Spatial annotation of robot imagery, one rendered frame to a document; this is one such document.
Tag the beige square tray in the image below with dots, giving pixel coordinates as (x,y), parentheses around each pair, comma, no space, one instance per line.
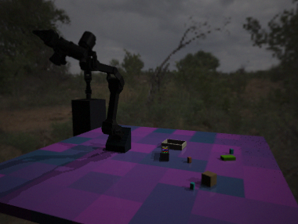
(174,144)

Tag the green flat block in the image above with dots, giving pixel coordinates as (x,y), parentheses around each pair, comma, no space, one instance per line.
(227,157)

